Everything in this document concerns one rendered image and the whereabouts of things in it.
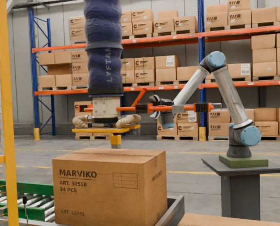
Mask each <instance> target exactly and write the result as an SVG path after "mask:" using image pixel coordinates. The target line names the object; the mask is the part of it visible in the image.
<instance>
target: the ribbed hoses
mask: <svg viewBox="0 0 280 226"><path fill-rule="evenodd" d="M140 120H141V117H140V116H139V115H137V114H133V115H128V116H127V117H126V118H124V119H120V120H119V121H117V123H116V124H115V127H116V128H121V127H122V126H123V125H126V124H130V123H131V122H133V124H134V123H136V122H139V121H140ZM85 121H86V118H85V115H83V116H77V117H75V118H74V119H73V124H75V125H77V126H79V127H80V128H82V127H84V126H85V124H84V123H83V122H85ZM133 124H132V125H133Z"/></svg>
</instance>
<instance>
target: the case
mask: <svg viewBox="0 0 280 226"><path fill-rule="evenodd" d="M52 173H53V191H54V209H55V223H57V224H64V225H71V226H155V225H156V224H157V222H158V221H159V220H160V219H161V217H162V216H163V215H164V214H165V213H166V211H167V210H168V205H167V177H166V151H165V150H141V149H111V148H84V149H81V150H78V151H75V152H72V153H69V154H65V155H62V156H59V157H56V158H53V159H52Z"/></svg>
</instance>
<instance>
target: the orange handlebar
mask: <svg viewBox="0 0 280 226"><path fill-rule="evenodd" d="M213 108H214V106H213V105H210V109H213ZM149 110H156V111H167V110H172V106H167V105H159V106H152V107H149ZM184 110H194V105H192V106H184ZM84 111H85V112H92V111H93V107H90V108H84ZM116 111H135V107H119V108H116Z"/></svg>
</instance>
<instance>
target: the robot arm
mask: <svg viewBox="0 0 280 226"><path fill-rule="evenodd" d="M211 73H212V74H213V76H214V78H215V81H216V83H217V85H218V88H219V90H220V93H221V95H222V97H223V99H224V102H225V104H226V106H227V109H228V111H229V114H230V116H231V118H232V121H233V123H229V127H228V130H229V148H228V151H227V157H231V158H249V157H252V155H251V151H250V149H249V147H252V146H255V145H257V144H258V143H259V142H260V140H261V132H260V130H259V129H258V128H257V127H255V126H254V123H253V121H252V120H251V119H249V118H248V116H247V114H246V112H245V109H244V107H243V105H242V102H241V100H240V97H239V95H238V93H237V91H236V88H235V86H234V83H233V81H232V79H231V76H230V74H229V72H228V69H227V66H226V64H225V56H224V54H223V53H222V52H219V51H215V52H212V53H210V54H209V55H207V56H206V57H205V58H204V59H203V60H202V61H201V62H200V64H199V65H198V69H197V71H196V72H195V73H194V75H193V76H192V77H191V79H190V80H189V81H188V82H187V84H186V85H185V86H184V87H183V89H182V90H181V91H180V93H179V94H178V95H177V97H176V98H175V99H174V101H171V100H170V99H160V97H159V96H157V95H153V96H150V97H149V98H150V99H153V100H154V101H150V104H151V103H152V104H153V106H159V105H167V106H169V105H184V104H185V103H186V102H187V100H188V99H189V98H190V97H191V95H192V94H193V93H194V91H195V90H196V89H197V87H198V86H199V85H200V83H201V82H202V81H203V80H204V78H205V77H206V76H207V75H210V74H211ZM154 111H155V112H154ZM154 111H153V112H154V114H152V115H150V117H154V119H157V118H158V117H159V123H160V124H161V125H162V128H163V129H168V128H174V120H173V119H174V117H175V116H176V115H177V113H172V110H167V111H156V110H154Z"/></svg>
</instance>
